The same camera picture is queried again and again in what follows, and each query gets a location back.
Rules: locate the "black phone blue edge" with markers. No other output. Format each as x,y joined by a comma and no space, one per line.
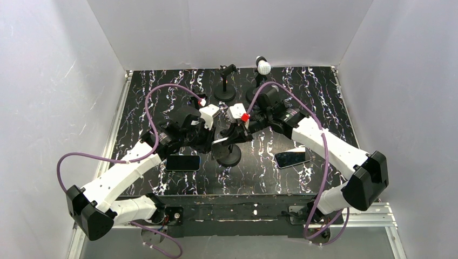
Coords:
179,163

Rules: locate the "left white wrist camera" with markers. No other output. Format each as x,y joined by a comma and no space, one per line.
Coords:
208,114

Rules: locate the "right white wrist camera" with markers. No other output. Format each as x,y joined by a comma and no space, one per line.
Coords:
237,114

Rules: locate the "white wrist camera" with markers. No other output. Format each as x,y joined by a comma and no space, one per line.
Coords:
208,114
237,114

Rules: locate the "black phone stand front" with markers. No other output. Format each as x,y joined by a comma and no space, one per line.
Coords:
226,156

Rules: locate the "black phone silver edge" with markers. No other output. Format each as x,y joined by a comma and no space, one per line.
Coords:
292,157

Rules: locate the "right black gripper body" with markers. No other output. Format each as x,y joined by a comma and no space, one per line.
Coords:
240,130

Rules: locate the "black phone pink edge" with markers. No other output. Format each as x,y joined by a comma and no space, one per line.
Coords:
220,141

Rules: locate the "black phone stand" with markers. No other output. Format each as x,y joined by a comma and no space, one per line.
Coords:
202,99
226,156

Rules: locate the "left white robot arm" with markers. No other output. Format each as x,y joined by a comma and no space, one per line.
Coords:
95,206

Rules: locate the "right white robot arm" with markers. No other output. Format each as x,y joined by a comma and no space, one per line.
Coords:
366,174

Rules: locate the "black stand back middle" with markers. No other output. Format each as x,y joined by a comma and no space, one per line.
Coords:
224,91

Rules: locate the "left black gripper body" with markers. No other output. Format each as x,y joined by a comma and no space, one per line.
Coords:
206,135

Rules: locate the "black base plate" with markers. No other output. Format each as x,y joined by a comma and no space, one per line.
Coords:
232,215

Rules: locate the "white microphone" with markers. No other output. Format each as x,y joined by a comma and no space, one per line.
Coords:
263,67

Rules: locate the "black microphone stand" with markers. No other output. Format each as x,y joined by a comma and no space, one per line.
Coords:
252,90

